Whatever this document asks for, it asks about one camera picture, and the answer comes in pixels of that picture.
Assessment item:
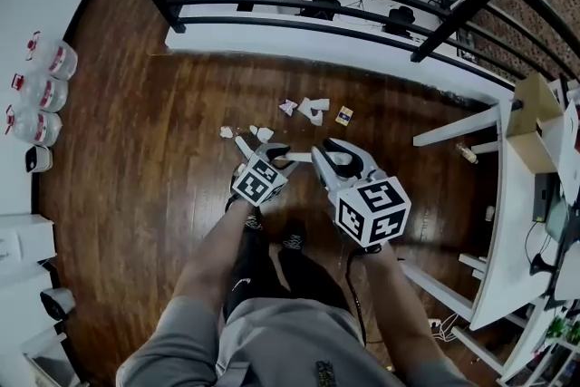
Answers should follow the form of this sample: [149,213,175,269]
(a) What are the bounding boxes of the person's grey shirt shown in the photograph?
[115,296,481,387]

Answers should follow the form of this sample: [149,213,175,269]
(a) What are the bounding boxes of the white table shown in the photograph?
[401,103,580,377]

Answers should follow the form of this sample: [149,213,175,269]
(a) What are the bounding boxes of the dark clip-on device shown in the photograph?
[315,360,336,387]

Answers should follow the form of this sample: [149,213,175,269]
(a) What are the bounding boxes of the white water dispenser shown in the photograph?
[0,212,58,286]

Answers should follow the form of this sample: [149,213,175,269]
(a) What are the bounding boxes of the grey waste bin black liner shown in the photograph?
[39,287,77,322]

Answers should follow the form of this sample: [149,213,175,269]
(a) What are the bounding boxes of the open cardboard box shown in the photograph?
[506,72,580,191]

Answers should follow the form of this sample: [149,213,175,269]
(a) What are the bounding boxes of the person's left forearm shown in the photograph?
[171,198,253,309]

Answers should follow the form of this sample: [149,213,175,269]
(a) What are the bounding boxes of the white extension socket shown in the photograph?
[428,312,459,343]

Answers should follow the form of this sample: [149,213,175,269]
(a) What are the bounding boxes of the paper scraps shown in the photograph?
[296,96,331,127]

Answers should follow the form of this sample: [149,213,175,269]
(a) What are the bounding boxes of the grey-green flat pouch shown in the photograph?
[543,194,571,244]

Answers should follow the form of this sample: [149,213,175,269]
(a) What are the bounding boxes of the black barcode scanner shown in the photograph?
[529,252,557,278]

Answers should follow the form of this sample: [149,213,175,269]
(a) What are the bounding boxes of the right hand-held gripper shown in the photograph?
[311,138,412,249]

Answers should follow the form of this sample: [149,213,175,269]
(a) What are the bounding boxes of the black metal railing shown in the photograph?
[100,0,580,82]

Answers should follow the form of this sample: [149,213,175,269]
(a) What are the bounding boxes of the person's right leg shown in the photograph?
[275,247,363,323]

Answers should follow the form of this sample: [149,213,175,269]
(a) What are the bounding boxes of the person's left shoe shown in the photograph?
[243,210,265,232]

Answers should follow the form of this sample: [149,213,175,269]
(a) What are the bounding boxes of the right hand-held gripper black cable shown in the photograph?
[344,247,369,348]

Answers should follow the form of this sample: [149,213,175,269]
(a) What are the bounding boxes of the person's leg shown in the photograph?
[221,226,291,323]
[275,247,363,323]

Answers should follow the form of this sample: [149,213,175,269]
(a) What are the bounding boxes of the light wooden desk white legs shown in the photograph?
[20,325,78,387]

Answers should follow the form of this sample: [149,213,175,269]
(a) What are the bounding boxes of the white shelf unit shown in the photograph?
[498,307,580,387]

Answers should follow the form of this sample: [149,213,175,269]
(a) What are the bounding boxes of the dark grey device box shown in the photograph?
[532,172,559,223]

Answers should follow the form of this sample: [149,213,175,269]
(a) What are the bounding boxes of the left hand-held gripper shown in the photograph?
[230,142,303,208]

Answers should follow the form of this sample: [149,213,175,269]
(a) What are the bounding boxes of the small white bin black liner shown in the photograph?
[24,144,54,173]

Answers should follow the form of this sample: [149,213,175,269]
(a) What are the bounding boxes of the person's right shoe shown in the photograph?
[281,228,308,253]

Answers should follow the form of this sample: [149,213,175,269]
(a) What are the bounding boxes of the person's right forearm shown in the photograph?
[362,244,439,377]

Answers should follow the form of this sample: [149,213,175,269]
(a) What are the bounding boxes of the person's shoe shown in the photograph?
[243,210,265,232]
[281,228,308,253]

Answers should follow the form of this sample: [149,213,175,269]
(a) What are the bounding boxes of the small glass bottle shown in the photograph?
[455,142,480,165]

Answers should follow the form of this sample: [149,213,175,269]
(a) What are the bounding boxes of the clear water jug red label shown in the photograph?
[5,103,63,147]
[25,31,79,81]
[11,72,69,113]

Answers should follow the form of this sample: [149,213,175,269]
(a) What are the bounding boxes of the black office chair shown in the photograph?
[383,5,417,36]
[311,0,342,20]

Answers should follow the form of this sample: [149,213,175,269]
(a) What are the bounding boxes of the person's left leg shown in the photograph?
[221,226,291,323]

